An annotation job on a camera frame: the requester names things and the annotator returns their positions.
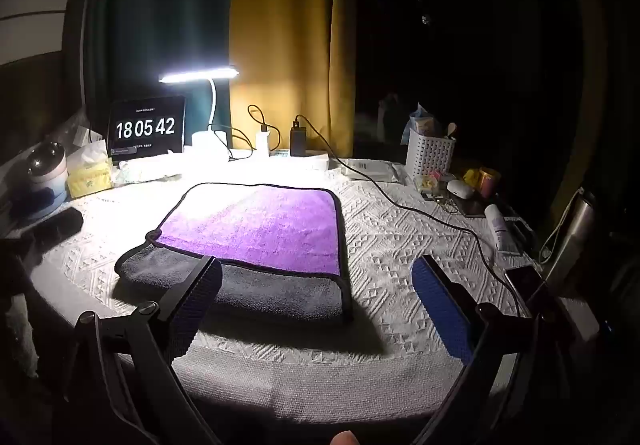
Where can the tablet with clock display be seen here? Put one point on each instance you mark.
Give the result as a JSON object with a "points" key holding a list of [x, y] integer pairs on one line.
{"points": [[146, 127]]}

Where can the white cream tube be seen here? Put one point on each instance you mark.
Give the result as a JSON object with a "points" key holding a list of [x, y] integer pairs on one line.
{"points": [[497, 227]]}

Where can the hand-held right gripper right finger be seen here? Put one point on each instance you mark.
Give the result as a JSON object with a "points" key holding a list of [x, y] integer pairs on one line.
{"points": [[442, 305]]}

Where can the steel water bottle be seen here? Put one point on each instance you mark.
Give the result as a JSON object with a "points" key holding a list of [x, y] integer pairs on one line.
{"points": [[570, 235]]}

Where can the black power adapter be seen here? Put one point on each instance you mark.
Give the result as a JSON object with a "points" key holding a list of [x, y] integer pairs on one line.
{"points": [[298, 137]]}

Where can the white plastic basket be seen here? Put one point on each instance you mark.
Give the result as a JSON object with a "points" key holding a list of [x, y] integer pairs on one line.
{"points": [[430, 152]]}

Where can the black smartphone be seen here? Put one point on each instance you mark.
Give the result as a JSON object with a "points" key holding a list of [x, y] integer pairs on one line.
{"points": [[525, 281]]}

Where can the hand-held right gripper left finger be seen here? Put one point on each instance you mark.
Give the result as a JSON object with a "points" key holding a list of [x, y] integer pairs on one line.
{"points": [[192, 305]]}

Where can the purple and grey towel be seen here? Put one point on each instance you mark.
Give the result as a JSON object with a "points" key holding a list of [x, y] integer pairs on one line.
{"points": [[260, 235]]}

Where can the white desk lamp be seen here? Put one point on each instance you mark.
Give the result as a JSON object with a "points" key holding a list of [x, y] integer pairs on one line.
{"points": [[210, 90]]}

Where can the white power strip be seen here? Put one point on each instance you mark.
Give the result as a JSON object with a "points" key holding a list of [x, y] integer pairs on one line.
{"points": [[305, 159]]}

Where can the black glasses case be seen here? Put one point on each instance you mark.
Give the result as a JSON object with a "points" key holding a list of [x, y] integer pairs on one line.
{"points": [[60, 225]]}

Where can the white round jar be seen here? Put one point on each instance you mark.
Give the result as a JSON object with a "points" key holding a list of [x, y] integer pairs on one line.
{"points": [[46, 180]]}

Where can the yellow tissue box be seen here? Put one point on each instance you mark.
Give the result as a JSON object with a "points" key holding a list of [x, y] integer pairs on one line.
{"points": [[89, 175]]}

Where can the clear plastic wipes pack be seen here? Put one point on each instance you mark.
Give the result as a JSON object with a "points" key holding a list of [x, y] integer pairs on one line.
{"points": [[145, 170]]}

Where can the white textured tablecloth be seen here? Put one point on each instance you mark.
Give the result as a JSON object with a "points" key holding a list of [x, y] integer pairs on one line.
{"points": [[350, 275]]}

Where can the person's right hand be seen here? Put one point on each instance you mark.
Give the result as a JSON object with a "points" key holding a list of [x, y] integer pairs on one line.
{"points": [[346, 438]]}

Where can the yellow curtain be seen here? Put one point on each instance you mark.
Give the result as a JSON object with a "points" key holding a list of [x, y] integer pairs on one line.
{"points": [[290, 35]]}

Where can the white charger plug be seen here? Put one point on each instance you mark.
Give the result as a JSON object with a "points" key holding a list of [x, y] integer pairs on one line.
{"points": [[262, 140]]}

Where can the yellow cup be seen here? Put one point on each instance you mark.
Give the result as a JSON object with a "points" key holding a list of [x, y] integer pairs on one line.
{"points": [[487, 180]]}

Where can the dark green curtain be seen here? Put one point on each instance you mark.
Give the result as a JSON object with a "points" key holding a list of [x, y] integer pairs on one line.
{"points": [[165, 25]]}

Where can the white computer mouse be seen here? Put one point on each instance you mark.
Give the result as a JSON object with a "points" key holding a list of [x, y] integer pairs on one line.
{"points": [[460, 188]]}

